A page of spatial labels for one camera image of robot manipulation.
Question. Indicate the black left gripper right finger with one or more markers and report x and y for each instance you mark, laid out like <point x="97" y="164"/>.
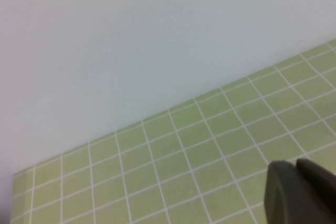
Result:
<point x="320" y="195"/>

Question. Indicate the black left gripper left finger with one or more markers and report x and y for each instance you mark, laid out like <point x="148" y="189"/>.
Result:
<point x="283" y="197"/>

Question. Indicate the green grid mat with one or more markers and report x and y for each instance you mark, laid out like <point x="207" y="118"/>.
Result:
<point x="210" y="155"/>

